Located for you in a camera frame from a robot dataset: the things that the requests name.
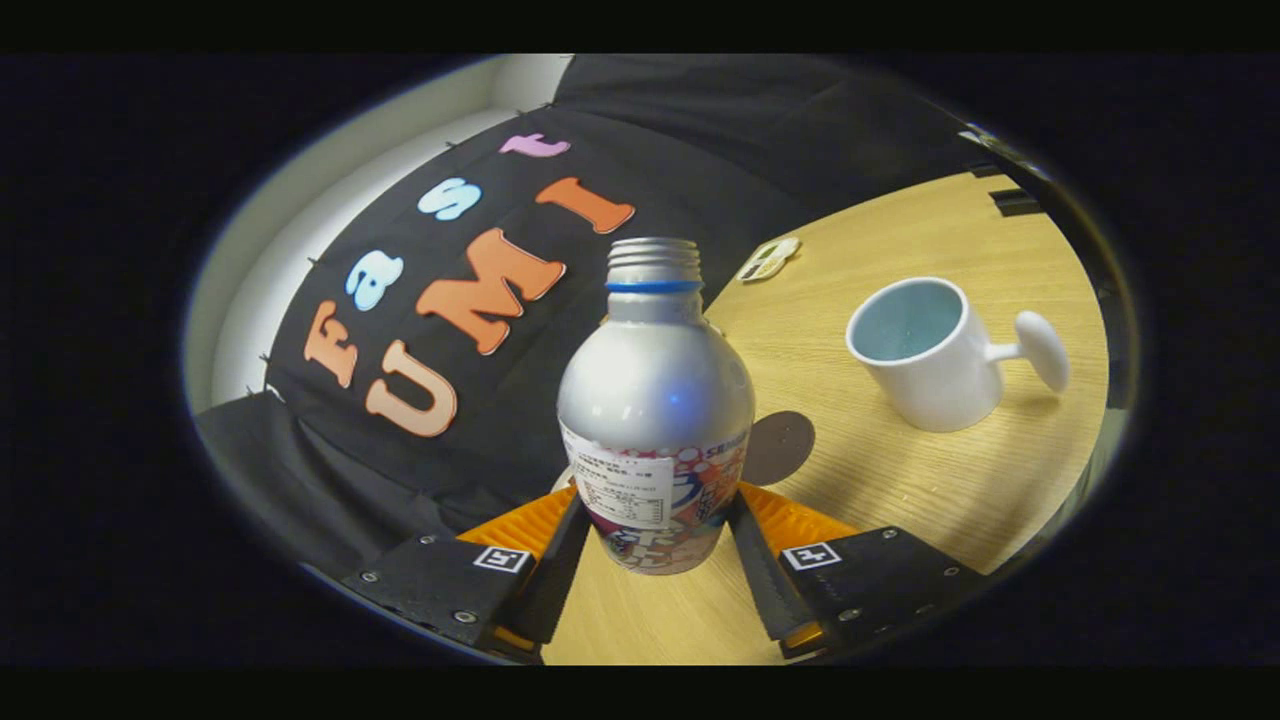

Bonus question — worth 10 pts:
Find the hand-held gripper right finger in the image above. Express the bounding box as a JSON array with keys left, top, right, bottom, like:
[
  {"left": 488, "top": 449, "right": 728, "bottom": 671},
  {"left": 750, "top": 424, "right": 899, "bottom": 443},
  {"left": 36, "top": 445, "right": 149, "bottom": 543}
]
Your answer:
[{"left": 728, "top": 483, "right": 986, "bottom": 661}]

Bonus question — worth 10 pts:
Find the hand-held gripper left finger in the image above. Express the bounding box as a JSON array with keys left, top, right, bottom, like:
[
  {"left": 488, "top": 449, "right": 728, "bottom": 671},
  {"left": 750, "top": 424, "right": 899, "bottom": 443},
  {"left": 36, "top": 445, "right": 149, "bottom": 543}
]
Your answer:
[{"left": 340, "top": 485, "right": 593, "bottom": 661}]

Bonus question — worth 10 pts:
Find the brown round coaster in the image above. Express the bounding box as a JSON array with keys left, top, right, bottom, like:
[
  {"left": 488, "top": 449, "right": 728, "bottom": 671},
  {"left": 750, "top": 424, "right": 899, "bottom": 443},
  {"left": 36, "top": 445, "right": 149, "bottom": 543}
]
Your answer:
[{"left": 742, "top": 411, "right": 816, "bottom": 487}]

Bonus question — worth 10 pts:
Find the silver juice bottle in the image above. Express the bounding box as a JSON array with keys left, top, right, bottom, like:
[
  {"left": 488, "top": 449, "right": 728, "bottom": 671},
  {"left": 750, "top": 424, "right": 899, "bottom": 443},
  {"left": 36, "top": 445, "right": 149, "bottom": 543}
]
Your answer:
[{"left": 557, "top": 237, "right": 756, "bottom": 576}]

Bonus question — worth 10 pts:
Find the white cup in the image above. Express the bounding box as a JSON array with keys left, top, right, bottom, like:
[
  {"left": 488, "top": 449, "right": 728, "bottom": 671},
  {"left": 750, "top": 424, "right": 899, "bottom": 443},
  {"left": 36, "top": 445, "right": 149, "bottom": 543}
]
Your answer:
[{"left": 846, "top": 277, "right": 1071, "bottom": 433}]

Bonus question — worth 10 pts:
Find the black backdrop cloth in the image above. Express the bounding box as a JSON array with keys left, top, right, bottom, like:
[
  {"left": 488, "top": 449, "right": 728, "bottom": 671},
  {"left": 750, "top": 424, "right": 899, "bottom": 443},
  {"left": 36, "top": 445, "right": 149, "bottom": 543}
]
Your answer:
[{"left": 195, "top": 55, "right": 1051, "bottom": 591}]

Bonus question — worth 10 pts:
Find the wooden table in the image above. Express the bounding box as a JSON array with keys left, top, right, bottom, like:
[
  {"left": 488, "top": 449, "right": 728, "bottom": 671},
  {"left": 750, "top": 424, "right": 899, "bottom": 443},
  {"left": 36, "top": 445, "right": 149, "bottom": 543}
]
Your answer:
[{"left": 540, "top": 170, "right": 1111, "bottom": 666}]

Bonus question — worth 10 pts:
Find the small white divided tray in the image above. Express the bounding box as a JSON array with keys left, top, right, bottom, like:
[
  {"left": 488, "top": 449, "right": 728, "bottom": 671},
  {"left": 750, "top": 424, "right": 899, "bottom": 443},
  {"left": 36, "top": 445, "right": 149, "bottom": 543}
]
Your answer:
[{"left": 737, "top": 237, "right": 802, "bottom": 284}]

